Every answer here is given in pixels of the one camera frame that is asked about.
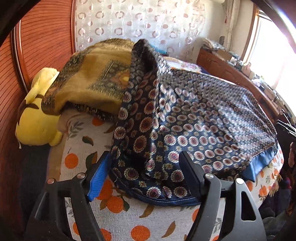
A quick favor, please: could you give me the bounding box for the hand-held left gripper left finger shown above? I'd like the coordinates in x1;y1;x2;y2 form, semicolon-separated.
26;151;114;241

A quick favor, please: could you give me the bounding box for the white window curtain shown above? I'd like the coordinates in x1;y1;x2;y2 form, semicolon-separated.
223;0;241;50

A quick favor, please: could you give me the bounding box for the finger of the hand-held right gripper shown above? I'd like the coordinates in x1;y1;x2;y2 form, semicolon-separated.
276;111;296;128
279;126;296;139

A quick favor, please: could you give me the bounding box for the sheer circle-patterned wall curtain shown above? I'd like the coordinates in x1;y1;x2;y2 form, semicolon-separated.
73;0;207;62

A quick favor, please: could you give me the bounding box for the wooden framed window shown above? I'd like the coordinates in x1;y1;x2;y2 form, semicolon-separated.
242;7;296;98

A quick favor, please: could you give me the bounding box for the orange fruit print bedsheet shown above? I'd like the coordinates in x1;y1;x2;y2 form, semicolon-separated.
47;113;286;241

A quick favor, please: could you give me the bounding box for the long wooden cabinet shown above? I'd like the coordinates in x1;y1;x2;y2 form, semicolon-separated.
196;47;289;123

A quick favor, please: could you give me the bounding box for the yellow plush toy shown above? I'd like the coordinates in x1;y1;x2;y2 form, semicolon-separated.
15;67;63;147

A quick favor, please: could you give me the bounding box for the navy circle-patterned garment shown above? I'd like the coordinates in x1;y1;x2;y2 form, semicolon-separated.
110;39;278;207

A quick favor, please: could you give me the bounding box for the pink floral bedspread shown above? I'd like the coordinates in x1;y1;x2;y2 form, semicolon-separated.
165;57;204;75

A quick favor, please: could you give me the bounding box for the stack of folded cloths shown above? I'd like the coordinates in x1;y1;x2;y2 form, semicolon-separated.
203;37;226;50

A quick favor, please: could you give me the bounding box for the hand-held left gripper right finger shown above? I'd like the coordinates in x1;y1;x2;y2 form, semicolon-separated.
179;151;264;241

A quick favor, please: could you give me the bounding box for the gold patterned blanket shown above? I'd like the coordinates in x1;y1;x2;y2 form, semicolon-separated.
41;38;136;122

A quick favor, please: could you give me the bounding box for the person's dark floral clothing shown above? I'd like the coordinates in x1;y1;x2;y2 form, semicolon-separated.
259;141;296;241

